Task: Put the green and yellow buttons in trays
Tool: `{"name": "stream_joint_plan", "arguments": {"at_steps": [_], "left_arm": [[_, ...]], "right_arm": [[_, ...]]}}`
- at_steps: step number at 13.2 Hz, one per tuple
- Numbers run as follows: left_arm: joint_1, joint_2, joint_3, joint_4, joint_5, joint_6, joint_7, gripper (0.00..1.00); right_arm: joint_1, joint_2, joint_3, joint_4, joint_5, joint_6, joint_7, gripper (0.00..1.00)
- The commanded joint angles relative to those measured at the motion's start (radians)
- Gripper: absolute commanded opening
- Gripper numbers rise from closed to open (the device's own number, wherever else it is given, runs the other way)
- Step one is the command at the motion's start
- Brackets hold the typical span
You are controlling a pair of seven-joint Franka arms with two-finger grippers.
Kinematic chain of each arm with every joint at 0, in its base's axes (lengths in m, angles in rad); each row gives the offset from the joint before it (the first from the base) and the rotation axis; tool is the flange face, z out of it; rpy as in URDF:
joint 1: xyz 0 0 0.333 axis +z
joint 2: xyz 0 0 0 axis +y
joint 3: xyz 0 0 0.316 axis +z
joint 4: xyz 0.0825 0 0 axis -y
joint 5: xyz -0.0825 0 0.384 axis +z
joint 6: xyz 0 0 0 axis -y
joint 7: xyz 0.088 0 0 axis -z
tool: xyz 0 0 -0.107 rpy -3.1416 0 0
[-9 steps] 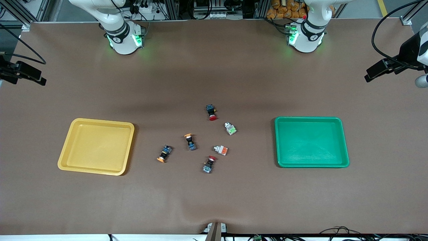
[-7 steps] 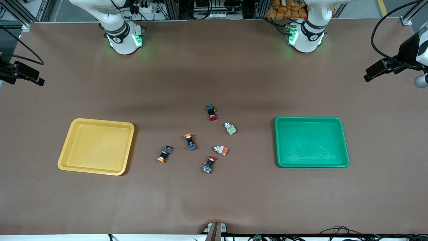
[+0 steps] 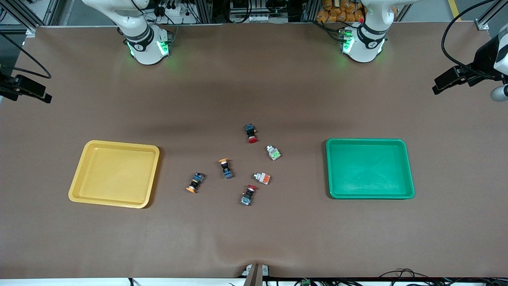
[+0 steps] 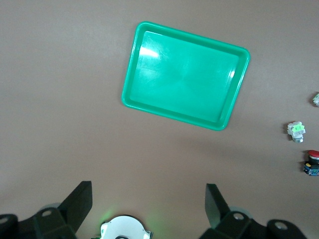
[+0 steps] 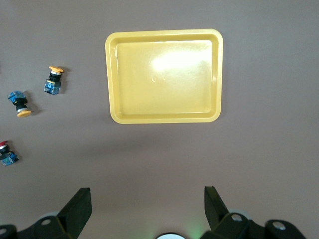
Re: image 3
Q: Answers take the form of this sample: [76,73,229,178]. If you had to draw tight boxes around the yellow button dark block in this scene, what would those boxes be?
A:
[186,172,206,194]

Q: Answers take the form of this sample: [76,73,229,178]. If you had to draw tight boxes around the yellow button bright blue block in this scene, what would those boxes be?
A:
[218,158,234,179]

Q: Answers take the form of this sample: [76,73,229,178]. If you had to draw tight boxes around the yellow plastic tray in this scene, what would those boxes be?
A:
[68,140,160,209]

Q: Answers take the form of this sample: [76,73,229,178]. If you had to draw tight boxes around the green plastic tray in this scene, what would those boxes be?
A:
[326,138,416,200]

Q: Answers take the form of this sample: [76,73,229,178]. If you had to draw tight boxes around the orange packaged goods pile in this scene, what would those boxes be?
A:
[316,0,397,23]

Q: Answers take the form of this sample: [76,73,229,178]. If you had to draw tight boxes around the white power strip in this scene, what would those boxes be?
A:
[231,14,271,23]
[158,3,200,25]

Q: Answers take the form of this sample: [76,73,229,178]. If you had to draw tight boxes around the red mushroom push button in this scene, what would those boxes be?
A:
[244,124,259,144]
[240,185,258,206]

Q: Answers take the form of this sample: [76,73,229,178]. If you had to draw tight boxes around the brown table mat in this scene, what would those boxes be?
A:
[0,22,508,279]

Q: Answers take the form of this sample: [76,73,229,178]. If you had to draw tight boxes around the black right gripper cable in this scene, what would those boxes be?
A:
[0,32,52,79]

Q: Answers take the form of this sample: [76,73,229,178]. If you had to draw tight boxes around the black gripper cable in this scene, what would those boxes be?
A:
[0,32,52,79]
[441,0,495,77]

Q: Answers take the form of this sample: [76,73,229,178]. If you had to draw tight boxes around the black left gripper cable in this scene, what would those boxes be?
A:
[441,0,495,77]

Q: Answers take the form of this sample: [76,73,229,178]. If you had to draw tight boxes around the aluminium frame profile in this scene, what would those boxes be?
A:
[0,0,60,34]
[474,0,508,31]

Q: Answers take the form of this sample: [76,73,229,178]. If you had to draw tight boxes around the black cable bundle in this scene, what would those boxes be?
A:
[377,269,508,286]

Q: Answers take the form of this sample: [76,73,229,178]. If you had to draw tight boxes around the brown camera mount post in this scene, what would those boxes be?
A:
[241,263,270,286]

